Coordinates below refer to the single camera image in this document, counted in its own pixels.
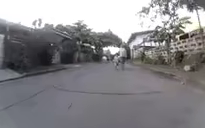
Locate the row of trees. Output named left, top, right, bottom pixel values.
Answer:
left=31, top=18, right=124, bottom=63

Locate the grey asphalt road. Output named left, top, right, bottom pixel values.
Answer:
left=0, top=61, right=205, bottom=128

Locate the white building with dark roof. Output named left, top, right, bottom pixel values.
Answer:
left=126, top=29, right=158, bottom=61

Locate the building with sloped roof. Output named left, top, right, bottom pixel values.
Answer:
left=32, top=27, right=75, bottom=66

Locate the dirt verge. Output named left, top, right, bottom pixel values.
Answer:
left=132, top=59, right=205, bottom=92

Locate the concrete sidewalk with kerb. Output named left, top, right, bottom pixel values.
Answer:
left=0, top=64, right=78, bottom=85

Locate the building with dark gate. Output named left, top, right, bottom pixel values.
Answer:
left=0, top=15, right=35, bottom=73

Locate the concrete block wall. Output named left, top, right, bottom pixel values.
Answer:
left=145, top=31, right=205, bottom=64

